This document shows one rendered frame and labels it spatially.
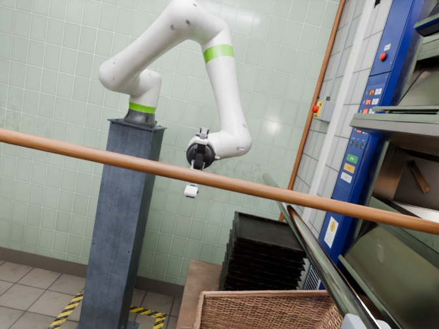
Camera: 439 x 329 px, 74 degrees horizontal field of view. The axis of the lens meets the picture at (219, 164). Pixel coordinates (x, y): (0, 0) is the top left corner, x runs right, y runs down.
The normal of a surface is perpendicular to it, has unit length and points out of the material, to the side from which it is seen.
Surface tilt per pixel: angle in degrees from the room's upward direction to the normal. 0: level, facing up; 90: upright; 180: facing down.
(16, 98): 90
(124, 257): 90
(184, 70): 90
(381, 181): 90
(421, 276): 70
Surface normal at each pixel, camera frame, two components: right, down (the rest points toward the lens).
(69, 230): -0.01, 0.18
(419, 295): -0.84, -0.54
